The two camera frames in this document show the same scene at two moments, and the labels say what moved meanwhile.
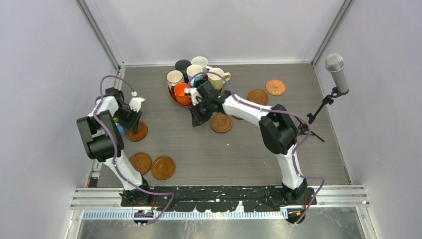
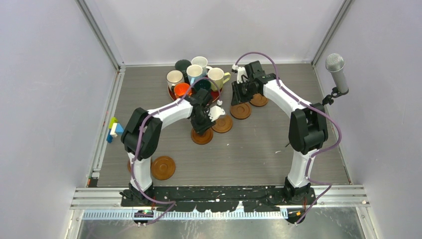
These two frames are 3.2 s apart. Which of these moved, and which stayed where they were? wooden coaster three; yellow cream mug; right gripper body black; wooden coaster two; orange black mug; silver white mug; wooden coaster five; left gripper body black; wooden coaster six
Moved: right gripper body black; left gripper body black; wooden coaster three
Stayed: orange black mug; wooden coaster five; wooden coaster two; yellow cream mug; silver white mug; wooden coaster six
